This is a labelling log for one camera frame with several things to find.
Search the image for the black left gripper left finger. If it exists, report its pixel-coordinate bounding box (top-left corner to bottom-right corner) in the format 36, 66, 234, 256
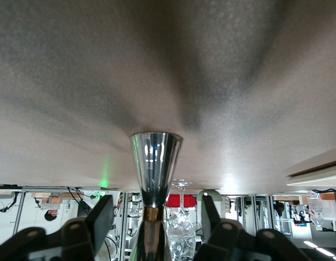
0, 194, 116, 261

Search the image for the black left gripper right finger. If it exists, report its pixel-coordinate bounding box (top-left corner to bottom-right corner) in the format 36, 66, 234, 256
194, 194, 313, 261

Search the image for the silver metal jigger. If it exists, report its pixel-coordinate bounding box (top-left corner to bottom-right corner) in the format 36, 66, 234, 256
129, 132, 184, 261

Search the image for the clear cut wine glass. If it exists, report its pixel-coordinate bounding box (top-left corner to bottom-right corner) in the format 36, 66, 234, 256
166, 178, 197, 261

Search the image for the person with dark hair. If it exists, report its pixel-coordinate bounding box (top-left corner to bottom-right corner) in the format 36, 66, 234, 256
44, 209, 60, 222

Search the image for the red plastic box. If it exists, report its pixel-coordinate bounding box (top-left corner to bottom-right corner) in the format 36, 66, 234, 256
166, 194, 197, 209

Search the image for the clear plastic water bottle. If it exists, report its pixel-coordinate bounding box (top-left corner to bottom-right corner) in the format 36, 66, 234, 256
306, 190, 325, 232

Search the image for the brown table mat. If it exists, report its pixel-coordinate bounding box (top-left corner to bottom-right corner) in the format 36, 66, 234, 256
0, 0, 336, 191

